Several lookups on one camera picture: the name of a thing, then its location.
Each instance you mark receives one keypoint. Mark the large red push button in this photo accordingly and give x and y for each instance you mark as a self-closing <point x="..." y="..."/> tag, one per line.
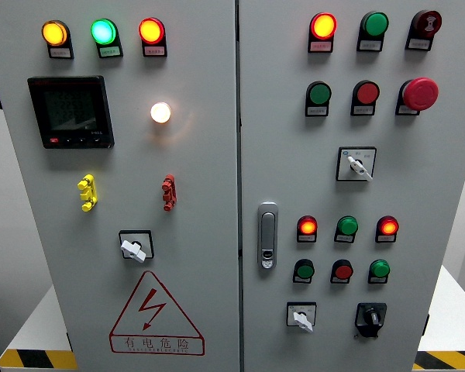
<point x="367" y="93"/>

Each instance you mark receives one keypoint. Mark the silver door lock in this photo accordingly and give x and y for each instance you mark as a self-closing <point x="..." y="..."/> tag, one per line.
<point x="267" y="232"/>

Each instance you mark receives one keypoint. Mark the large green push button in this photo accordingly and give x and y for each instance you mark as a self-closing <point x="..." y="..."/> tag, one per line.
<point x="319" y="93"/>

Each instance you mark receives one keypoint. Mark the turn switch black knob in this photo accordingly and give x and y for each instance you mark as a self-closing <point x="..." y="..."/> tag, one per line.
<point x="372" y="317"/>

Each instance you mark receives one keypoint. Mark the yellow round lamp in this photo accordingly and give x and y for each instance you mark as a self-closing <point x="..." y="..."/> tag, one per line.
<point x="54" y="33"/>

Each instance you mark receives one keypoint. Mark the bright green round lamp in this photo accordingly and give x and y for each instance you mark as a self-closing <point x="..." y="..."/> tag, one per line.
<point x="102" y="32"/>

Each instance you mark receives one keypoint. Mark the small green round lamp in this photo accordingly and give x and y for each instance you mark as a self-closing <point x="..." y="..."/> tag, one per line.
<point x="348" y="226"/>

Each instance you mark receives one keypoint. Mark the black yellow striped tape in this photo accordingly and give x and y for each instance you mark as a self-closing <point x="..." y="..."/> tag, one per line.
<point x="31" y="359"/>
<point x="449" y="360"/>

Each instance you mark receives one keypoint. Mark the small red push button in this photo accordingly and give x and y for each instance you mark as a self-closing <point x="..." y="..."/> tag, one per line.
<point x="343" y="272"/>

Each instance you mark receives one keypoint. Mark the large red round lamp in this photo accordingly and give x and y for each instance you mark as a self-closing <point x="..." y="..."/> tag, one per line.
<point x="323" y="25"/>

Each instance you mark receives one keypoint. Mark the red lamp beside green lamp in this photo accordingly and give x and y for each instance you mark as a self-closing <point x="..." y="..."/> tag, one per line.
<point x="151" y="31"/>

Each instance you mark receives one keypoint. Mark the pale grey cabinet door with display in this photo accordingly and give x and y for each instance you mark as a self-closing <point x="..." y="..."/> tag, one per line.
<point x="201" y="174"/>

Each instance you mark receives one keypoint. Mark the small green illuminated push button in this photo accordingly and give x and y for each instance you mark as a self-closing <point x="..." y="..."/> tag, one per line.
<point x="379" y="269"/>

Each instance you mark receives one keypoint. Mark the white round lamp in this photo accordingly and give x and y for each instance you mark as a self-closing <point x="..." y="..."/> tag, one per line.
<point x="160" y="112"/>

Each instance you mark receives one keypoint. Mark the large green round lamp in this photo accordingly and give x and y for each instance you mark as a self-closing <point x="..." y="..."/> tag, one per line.
<point x="375" y="24"/>

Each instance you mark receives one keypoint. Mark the pale grey cabinet door with lock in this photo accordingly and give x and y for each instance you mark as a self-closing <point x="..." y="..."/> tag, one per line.
<point x="294" y="174"/>

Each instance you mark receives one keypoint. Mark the large red stop button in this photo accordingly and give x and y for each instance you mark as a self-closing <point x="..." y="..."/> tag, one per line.
<point x="420" y="94"/>

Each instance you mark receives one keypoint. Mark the dark red buzzer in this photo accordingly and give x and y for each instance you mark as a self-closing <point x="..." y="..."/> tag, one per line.
<point x="428" y="22"/>

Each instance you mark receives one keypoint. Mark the small red round lamp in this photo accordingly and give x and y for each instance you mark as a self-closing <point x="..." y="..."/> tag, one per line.
<point x="387" y="226"/>
<point x="307" y="226"/>

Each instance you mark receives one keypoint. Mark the red warning triangle sticker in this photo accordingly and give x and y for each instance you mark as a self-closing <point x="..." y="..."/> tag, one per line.
<point x="151" y="307"/>

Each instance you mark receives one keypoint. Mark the black display meter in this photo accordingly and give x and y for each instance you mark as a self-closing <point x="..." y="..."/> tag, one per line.
<point x="69" y="108"/>

